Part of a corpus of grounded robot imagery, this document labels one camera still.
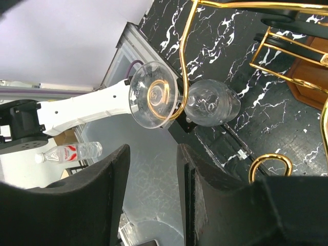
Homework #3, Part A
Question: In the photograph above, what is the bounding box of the aluminium frame rail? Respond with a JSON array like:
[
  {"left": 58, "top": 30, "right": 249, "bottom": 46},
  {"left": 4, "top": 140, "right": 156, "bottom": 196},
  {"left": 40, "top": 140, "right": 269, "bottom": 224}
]
[{"left": 100, "top": 22, "right": 168, "bottom": 89}]

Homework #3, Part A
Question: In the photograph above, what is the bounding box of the clear glass wine glass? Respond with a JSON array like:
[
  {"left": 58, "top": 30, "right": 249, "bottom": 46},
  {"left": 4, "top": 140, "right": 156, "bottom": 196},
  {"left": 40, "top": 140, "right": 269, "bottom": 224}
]
[{"left": 129, "top": 61, "right": 241, "bottom": 129}]

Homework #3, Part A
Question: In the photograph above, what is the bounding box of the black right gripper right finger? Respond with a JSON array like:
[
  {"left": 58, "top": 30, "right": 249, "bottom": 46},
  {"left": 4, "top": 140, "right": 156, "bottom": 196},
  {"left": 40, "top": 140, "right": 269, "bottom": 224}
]
[{"left": 176, "top": 144, "right": 327, "bottom": 245}]

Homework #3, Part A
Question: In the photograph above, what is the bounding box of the clear plastic water bottle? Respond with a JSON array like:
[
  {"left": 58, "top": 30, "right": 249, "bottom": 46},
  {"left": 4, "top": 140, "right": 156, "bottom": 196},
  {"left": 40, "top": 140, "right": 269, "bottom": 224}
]
[{"left": 35, "top": 141, "right": 103, "bottom": 163}]

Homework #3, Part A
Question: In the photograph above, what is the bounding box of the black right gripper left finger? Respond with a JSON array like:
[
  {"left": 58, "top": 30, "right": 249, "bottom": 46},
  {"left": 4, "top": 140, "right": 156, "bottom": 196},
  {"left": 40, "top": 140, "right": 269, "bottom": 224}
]
[{"left": 1, "top": 144, "right": 130, "bottom": 245}]

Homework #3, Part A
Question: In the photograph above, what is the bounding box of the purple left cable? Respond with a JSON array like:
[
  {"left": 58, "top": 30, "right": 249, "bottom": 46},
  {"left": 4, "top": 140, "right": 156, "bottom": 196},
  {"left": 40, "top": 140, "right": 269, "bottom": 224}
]
[{"left": 125, "top": 59, "right": 144, "bottom": 80}]

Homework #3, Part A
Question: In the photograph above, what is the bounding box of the gold wire wine glass rack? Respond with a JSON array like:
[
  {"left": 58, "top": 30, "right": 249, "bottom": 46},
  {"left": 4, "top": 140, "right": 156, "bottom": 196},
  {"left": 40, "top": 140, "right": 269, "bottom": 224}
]
[{"left": 146, "top": 0, "right": 328, "bottom": 184}]

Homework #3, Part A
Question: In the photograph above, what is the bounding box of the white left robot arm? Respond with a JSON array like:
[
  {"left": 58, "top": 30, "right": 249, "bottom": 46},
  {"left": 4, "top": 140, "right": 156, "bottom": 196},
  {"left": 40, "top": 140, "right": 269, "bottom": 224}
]
[{"left": 1, "top": 79, "right": 131, "bottom": 154}]

